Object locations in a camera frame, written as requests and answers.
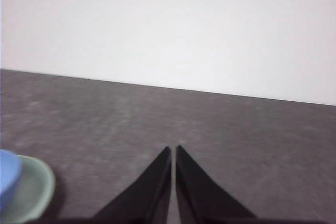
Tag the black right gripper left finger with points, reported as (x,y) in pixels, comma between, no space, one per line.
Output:
(147,200)

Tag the pale green plate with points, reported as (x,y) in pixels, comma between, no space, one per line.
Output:
(34,190)

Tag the blue bowl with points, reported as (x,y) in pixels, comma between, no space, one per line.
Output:
(8,174)

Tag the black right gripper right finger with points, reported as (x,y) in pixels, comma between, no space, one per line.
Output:
(202,200)

